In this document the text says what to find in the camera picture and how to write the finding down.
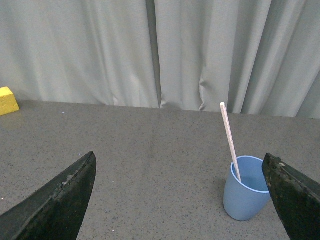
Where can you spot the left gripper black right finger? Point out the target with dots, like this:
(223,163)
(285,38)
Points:
(296,198)

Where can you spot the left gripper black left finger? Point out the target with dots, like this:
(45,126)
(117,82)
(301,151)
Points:
(56,211)

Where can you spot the beige chopstick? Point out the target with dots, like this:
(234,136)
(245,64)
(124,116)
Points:
(230,139)

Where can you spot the blue plastic cup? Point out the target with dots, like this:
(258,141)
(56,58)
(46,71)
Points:
(245,198)

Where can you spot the yellow block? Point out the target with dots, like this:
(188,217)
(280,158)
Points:
(8,102)

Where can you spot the grey curtain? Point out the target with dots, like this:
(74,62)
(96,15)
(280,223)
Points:
(259,57)

